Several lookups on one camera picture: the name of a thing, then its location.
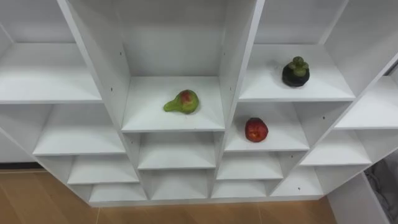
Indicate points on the white shelf unit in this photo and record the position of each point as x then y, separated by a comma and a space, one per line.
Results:
174, 56

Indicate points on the dark mangosteen soft toy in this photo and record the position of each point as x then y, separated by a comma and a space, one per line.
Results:
295, 74

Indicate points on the red apple soft toy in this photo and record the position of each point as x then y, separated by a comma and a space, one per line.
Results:
256, 130

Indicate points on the white cabinet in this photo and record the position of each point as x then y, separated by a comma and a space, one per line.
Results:
354, 202

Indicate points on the green pear soft toy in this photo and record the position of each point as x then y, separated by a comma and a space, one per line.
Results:
185, 102

